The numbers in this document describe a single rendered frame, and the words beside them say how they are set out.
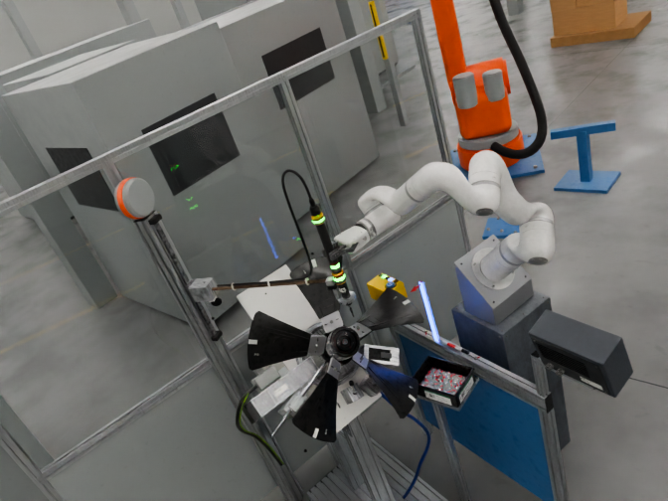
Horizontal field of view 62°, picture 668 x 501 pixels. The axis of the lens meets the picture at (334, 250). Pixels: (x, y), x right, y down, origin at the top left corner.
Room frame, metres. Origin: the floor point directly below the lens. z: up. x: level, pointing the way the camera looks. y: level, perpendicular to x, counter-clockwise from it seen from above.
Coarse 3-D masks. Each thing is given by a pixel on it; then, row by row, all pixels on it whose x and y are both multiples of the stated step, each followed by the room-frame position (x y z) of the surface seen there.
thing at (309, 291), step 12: (324, 264) 1.89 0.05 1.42; (300, 276) 1.91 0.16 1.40; (312, 276) 1.89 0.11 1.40; (324, 276) 1.86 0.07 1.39; (300, 288) 1.89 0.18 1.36; (312, 288) 1.86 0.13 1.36; (324, 288) 1.83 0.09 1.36; (312, 300) 1.84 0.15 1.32; (324, 300) 1.81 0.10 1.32; (336, 300) 1.78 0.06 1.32; (324, 312) 1.79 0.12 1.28
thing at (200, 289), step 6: (192, 282) 2.05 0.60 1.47; (198, 282) 2.04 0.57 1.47; (204, 282) 2.01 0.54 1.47; (210, 282) 2.01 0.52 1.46; (192, 288) 2.01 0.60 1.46; (198, 288) 1.99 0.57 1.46; (204, 288) 1.98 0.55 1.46; (210, 288) 2.00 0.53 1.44; (192, 294) 2.01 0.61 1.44; (198, 294) 2.00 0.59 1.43; (204, 294) 1.99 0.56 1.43; (210, 294) 1.98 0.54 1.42; (216, 294) 2.01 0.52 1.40; (198, 300) 2.01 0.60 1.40; (204, 300) 1.99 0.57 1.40; (210, 300) 1.98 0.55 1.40
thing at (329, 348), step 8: (336, 328) 1.68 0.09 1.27; (344, 328) 1.68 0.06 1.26; (328, 336) 1.69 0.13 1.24; (336, 336) 1.67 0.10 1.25; (344, 336) 1.67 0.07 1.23; (352, 336) 1.67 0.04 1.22; (328, 344) 1.66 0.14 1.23; (336, 344) 1.64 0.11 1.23; (352, 344) 1.64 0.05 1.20; (328, 352) 1.66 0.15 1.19; (336, 352) 1.62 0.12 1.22; (344, 352) 1.63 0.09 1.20; (352, 352) 1.62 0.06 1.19; (328, 360) 1.68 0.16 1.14; (344, 360) 1.65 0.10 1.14
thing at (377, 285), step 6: (378, 276) 2.23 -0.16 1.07; (390, 276) 2.20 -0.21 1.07; (372, 282) 2.20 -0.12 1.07; (378, 282) 2.18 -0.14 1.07; (384, 282) 2.17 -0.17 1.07; (402, 282) 2.12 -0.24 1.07; (372, 288) 2.18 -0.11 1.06; (378, 288) 2.14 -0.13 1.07; (384, 288) 2.12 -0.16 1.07; (396, 288) 2.09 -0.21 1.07; (402, 288) 2.11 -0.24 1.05; (372, 294) 2.19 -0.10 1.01; (378, 294) 2.15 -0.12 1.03
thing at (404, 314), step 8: (384, 296) 1.89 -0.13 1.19; (392, 296) 1.88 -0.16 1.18; (400, 296) 1.87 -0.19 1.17; (376, 304) 1.86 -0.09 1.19; (384, 304) 1.85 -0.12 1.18; (392, 304) 1.83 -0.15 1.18; (400, 304) 1.83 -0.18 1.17; (408, 304) 1.82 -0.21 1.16; (368, 312) 1.83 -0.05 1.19; (376, 312) 1.81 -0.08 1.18; (384, 312) 1.80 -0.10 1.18; (392, 312) 1.79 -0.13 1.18; (400, 312) 1.78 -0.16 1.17; (408, 312) 1.78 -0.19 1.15; (416, 312) 1.78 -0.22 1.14; (360, 320) 1.78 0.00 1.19; (368, 320) 1.77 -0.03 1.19; (376, 320) 1.76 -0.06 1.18; (384, 320) 1.75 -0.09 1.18; (392, 320) 1.74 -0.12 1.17; (400, 320) 1.74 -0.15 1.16; (408, 320) 1.74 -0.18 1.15; (416, 320) 1.74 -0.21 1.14; (376, 328) 1.71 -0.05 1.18; (384, 328) 1.71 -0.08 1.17
